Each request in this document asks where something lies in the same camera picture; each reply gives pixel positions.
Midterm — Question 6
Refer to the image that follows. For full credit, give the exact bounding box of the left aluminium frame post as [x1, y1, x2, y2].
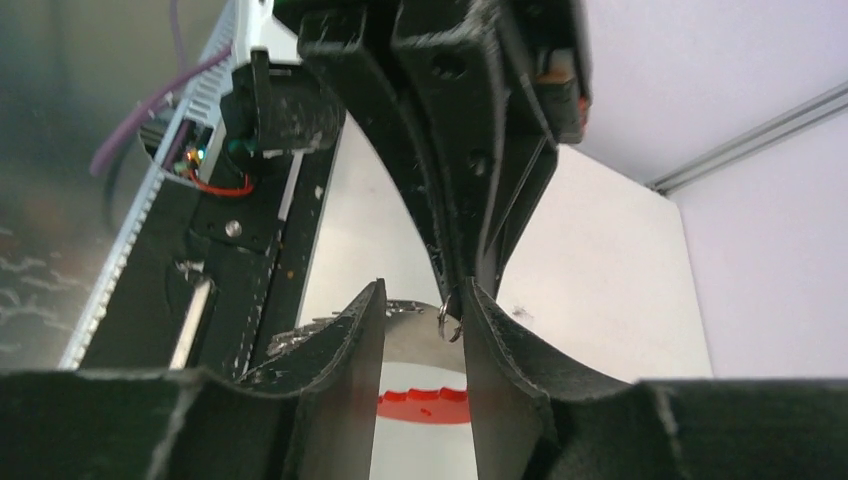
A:
[645, 81, 847, 196]

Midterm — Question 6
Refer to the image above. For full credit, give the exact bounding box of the white slotted cable duct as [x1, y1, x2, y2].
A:
[58, 1, 295, 369]

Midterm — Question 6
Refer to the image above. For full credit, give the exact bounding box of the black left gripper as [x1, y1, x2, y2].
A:
[298, 1, 592, 300]

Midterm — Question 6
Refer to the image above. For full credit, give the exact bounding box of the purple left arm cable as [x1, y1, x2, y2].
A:
[89, 0, 234, 179]

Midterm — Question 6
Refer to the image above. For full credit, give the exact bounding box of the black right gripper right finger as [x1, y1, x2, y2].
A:
[462, 279, 847, 479]

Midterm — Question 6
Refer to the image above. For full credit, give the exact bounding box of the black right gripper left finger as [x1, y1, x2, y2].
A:
[1, 279, 387, 479]

